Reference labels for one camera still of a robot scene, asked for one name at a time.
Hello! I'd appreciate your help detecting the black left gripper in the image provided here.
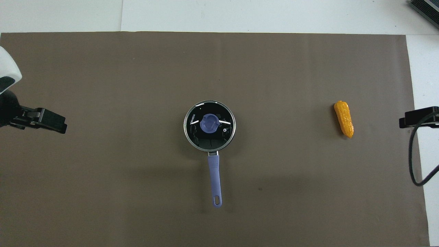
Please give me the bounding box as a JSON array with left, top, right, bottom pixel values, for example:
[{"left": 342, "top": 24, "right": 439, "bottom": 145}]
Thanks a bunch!
[{"left": 0, "top": 90, "right": 68, "bottom": 134}]

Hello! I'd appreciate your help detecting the yellow toy corn cob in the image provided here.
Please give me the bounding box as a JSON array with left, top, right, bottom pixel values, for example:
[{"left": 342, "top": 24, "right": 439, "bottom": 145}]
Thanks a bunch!
[{"left": 334, "top": 101, "right": 354, "bottom": 139}]

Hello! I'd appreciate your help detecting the glass lid purple knob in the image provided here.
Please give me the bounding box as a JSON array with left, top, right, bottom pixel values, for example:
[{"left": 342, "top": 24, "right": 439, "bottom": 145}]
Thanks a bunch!
[{"left": 184, "top": 101, "right": 236, "bottom": 151}]

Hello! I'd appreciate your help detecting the brown table mat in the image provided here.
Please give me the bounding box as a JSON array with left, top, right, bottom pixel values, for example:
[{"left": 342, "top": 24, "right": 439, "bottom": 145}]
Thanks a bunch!
[{"left": 0, "top": 32, "right": 430, "bottom": 247}]

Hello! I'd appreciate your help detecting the dark ribbed device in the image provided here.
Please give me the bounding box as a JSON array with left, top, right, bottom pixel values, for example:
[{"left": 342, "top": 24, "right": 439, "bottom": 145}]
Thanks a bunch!
[{"left": 407, "top": 0, "right": 439, "bottom": 30}]

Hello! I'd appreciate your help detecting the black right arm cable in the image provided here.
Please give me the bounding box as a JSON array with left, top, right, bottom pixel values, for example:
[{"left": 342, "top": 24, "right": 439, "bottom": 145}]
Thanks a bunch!
[{"left": 408, "top": 111, "right": 439, "bottom": 187}]

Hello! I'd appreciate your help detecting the black pot purple handle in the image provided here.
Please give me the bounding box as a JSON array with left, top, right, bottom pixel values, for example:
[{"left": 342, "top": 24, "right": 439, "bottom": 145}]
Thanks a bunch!
[{"left": 183, "top": 101, "right": 236, "bottom": 209}]

